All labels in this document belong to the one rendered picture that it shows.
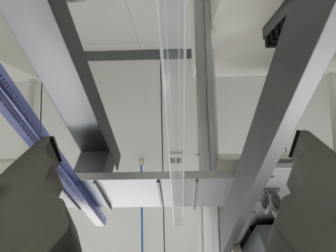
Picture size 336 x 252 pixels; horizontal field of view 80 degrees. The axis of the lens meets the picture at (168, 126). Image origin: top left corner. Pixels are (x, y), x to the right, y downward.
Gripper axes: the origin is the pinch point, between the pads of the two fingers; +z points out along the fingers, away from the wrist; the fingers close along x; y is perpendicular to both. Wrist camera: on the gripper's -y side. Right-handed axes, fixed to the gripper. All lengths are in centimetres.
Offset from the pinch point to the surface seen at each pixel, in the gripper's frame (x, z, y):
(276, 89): 11.7, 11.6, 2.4
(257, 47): 29, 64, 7
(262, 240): 15.2, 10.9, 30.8
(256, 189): 12.1, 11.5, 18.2
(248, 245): 14.8, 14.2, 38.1
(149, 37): -22, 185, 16
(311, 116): 133, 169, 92
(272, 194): 15.8, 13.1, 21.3
